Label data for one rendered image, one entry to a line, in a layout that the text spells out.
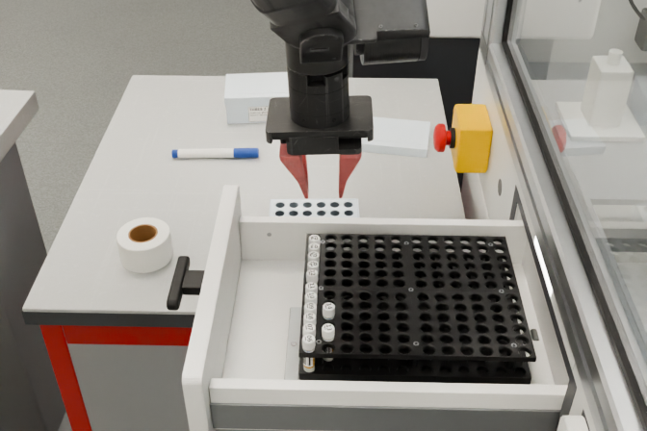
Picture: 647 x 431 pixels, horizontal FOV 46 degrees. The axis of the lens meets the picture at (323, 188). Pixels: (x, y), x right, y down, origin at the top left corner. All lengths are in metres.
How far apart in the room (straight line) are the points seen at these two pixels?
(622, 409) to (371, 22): 0.36
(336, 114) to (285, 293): 0.25
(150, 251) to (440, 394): 0.46
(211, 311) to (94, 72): 2.56
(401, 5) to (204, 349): 0.35
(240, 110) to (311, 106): 0.61
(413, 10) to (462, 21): 0.85
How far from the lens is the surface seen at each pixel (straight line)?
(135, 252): 1.03
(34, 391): 1.72
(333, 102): 0.71
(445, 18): 1.52
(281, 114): 0.75
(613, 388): 0.63
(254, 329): 0.85
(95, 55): 3.39
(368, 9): 0.68
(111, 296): 1.03
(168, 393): 1.13
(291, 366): 0.80
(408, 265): 0.83
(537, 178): 0.82
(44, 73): 3.30
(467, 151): 1.06
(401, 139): 1.26
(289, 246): 0.91
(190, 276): 0.81
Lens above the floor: 1.45
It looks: 36 degrees down
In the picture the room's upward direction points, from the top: straight up
